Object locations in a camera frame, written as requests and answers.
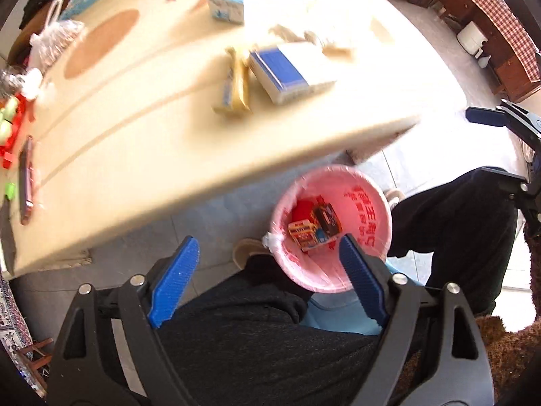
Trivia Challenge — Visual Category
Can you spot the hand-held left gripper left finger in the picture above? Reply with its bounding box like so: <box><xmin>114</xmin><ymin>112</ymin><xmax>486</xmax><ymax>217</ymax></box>
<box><xmin>46</xmin><ymin>236</ymin><xmax>200</xmax><ymax>406</ymax></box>

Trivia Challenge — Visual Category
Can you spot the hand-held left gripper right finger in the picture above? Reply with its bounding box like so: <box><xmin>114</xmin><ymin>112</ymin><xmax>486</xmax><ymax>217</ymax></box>
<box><xmin>339</xmin><ymin>234</ymin><xmax>495</xmax><ymax>406</ymax></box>

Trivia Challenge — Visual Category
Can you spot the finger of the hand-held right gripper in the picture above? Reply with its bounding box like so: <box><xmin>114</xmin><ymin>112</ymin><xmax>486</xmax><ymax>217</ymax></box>
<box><xmin>479</xmin><ymin>167</ymin><xmax>530</xmax><ymax>196</ymax></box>
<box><xmin>465</xmin><ymin>99</ymin><xmax>541</xmax><ymax>138</ymax></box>

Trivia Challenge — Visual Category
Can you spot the black box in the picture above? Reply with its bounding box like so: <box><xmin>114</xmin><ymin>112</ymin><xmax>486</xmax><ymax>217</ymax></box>
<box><xmin>312</xmin><ymin>203</ymin><xmax>343</xmax><ymax>236</ymax></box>

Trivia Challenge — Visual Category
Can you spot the pink lined waste bin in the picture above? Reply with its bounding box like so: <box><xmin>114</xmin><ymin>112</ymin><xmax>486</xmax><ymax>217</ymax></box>
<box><xmin>269</xmin><ymin>165</ymin><xmax>393</xmax><ymax>293</ymax></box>

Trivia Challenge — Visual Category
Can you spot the red snack packet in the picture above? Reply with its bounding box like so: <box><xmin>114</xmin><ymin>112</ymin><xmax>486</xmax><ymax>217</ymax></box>
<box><xmin>288</xmin><ymin>219</ymin><xmax>331</xmax><ymax>251</ymax></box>

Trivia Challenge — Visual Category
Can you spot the red paper cup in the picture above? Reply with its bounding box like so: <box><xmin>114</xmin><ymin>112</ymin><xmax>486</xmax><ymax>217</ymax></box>
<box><xmin>291</xmin><ymin>205</ymin><xmax>316</xmax><ymax>223</ymax></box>

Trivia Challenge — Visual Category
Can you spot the light blue stool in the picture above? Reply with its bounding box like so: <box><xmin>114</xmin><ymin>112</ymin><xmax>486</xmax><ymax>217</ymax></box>
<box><xmin>304</xmin><ymin>262</ymin><xmax>381</xmax><ymax>336</ymax></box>

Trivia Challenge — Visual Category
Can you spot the person's right leg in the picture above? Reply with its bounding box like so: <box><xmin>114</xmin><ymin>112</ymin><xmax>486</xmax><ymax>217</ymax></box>
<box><xmin>386</xmin><ymin>167</ymin><xmax>518</xmax><ymax>316</ymax></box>

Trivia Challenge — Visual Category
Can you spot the white appliance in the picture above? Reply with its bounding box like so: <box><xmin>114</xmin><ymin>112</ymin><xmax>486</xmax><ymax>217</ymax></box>
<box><xmin>456</xmin><ymin>21</ymin><xmax>489</xmax><ymax>55</ymax></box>

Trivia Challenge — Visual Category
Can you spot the person's left shoe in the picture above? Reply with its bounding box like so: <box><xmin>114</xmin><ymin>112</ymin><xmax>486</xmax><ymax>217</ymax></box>
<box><xmin>232</xmin><ymin>239</ymin><xmax>272</xmax><ymax>269</ymax></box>

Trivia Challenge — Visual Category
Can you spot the person's shoe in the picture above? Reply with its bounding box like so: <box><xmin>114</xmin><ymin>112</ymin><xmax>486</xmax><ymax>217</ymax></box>
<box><xmin>382</xmin><ymin>188</ymin><xmax>406</xmax><ymax>210</ymax></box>
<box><xmin>232</xmin><ymin>239</ymin><xmax>272</xmax><ymax>269</ymax></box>

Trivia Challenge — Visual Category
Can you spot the person's right shoe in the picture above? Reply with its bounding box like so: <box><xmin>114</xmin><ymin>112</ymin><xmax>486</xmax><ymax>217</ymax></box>
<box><xmin>382</xmin><ymin>188</ymin><xmax>406</xmax><ymax>210</ymax></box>

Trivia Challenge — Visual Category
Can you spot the table with checkered cloth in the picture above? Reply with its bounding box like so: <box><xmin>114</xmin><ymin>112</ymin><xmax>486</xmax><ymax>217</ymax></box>
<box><xmin>440</xmin><ymin>0</ymin><xmax>541</xmax><ymax>102</ymax></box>

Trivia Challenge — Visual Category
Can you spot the wooden stool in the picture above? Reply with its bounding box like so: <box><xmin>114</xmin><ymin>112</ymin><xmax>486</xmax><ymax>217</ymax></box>
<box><xmin>17</xmin><ymin>338</ymin><xmax>55</xmax><ymax>394</ymax></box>

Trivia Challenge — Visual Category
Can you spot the patterned bed blanket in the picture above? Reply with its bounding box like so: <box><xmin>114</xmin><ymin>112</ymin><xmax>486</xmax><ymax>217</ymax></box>
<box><xmin>0</xmin><ymin>271</ymin><xmax>34</xmax><ymax>352</ymax></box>

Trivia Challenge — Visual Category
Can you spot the smartphone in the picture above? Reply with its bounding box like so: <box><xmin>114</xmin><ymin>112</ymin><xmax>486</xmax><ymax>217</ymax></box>
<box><xmin>18</xmin><ymin>135</ymin><xmax>35</xmax><ymax>226</ymax></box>

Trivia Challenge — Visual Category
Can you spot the clear plastic wrapper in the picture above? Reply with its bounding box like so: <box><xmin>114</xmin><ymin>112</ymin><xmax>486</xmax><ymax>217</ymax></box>
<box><xmin>269</xmin><ymin>23</ymin><xmax>353</xmax><ymax>58</ymax></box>

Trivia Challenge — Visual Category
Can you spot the yellow snack packet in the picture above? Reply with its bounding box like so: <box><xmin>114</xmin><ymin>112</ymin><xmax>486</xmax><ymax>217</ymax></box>
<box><xmin>212</xmin><ymin>46</ymin><xmax>238</xmax><ymax>115</ymax></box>
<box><xmin>232</xmin><ymin>48</ymin><xmax>253</xmax><ymax>113</ymax></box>

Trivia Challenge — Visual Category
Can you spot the blue and white box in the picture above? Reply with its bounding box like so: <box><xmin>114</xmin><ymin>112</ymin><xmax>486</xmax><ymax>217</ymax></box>
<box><xmin>249</xmin><ymin>42</ymin><xmax>339</xmax><ymax>106</ymax></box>

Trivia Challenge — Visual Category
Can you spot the red tray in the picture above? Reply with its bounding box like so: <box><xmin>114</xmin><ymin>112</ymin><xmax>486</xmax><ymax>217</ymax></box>
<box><xmin>0</xmin><ymin>93</ymin><xmax>34</xmax><ymax>166</ymax></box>

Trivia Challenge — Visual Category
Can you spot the white crumpled tissue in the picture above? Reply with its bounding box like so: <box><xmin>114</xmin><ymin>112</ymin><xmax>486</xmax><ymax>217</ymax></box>
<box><xmin>19</xmin><ymin>69</ymin><xmax>45</xmax><ymax>101</ymax></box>

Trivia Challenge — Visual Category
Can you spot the glass teapot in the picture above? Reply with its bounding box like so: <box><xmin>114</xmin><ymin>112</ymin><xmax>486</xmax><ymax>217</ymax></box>
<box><xmin>0</xmin><ymin>68</ymin><xmax>26</xmax><ymax>94</ymax></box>

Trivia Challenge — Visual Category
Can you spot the plastic bag of nuts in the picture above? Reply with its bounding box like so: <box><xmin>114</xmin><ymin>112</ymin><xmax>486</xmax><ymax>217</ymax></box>
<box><xmin>29</xmin><ymin>0</ymin><xmax>87</xmax><ymax>72</ymax></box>

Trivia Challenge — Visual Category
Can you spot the white and blue milk carton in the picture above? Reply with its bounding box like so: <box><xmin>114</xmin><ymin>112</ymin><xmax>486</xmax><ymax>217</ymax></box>
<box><xmin>207</xmin><ymin>0</ymin><xmax>254</xmax><ymax>25</ymax></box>

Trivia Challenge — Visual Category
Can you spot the black clothing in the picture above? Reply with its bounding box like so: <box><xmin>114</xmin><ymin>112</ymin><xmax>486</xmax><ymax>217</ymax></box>
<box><xmin>21</xmin><ymin>0</ymin><xmax>57</xmax><ymax>30</ymax></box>

